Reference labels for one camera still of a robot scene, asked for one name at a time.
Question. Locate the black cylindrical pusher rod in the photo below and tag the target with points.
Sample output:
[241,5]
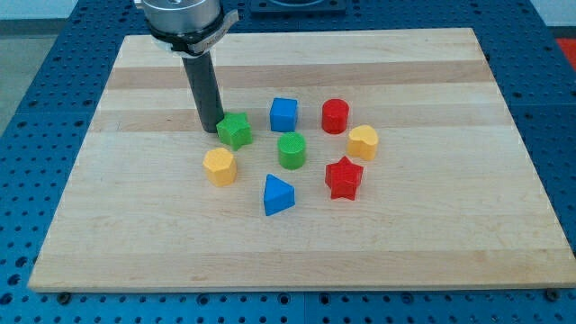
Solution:
[206,94]

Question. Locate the green cylinder block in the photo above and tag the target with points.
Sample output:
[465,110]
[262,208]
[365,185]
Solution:
[291,150]

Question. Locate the wooden board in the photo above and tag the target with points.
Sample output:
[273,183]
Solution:
[451,201]

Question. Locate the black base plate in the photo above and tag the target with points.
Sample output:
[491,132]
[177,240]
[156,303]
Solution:
[297,6]

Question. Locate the green star block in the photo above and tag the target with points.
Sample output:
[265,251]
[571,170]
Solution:
[235,130]

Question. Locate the red cylinder block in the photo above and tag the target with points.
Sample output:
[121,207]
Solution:
[334,116]

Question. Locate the red star block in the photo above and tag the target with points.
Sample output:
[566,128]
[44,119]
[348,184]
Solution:
[343,178]

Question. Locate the blue triangle block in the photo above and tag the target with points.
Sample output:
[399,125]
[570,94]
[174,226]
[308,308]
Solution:
[278,195]

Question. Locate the yellow heart block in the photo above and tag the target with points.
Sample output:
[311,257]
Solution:
[362,142]

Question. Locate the blue cube block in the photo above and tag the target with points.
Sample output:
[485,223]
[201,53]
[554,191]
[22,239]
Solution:
[283,115]

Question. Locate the yellow hexagon block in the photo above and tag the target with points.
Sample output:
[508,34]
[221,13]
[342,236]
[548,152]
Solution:
[220,167]

